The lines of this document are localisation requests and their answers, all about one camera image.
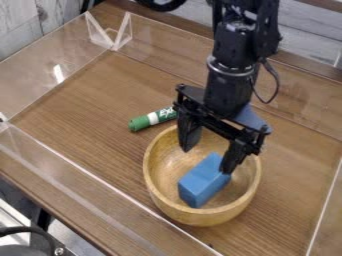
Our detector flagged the brown wooden bowl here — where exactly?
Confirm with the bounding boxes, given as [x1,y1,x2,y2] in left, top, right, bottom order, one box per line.
[142,126,261,227]

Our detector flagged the green Expo marker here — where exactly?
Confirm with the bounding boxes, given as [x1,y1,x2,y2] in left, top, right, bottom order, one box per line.
[128,107,176,132]

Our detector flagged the black cable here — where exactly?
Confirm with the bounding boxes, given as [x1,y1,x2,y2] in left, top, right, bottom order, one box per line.
[0,225,54,256]

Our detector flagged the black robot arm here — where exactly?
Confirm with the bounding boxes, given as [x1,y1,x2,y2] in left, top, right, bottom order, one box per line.
[173,0,281,174]

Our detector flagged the black metal table leg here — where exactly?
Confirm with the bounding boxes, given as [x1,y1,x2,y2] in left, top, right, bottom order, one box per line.
[35,209,51,231]

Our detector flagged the clear acrylic corner bracket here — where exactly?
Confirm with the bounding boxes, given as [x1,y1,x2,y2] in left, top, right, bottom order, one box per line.
[84,12,132,52]

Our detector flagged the clear acrylic barrier wall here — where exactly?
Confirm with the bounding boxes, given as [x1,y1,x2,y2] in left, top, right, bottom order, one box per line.
[0,113,221,256]

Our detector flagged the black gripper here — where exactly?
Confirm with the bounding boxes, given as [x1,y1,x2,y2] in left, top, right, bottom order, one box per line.
[173,55,271,174]

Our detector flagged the blue foam block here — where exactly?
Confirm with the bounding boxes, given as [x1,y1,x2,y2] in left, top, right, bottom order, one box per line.
[177,152,230,208]

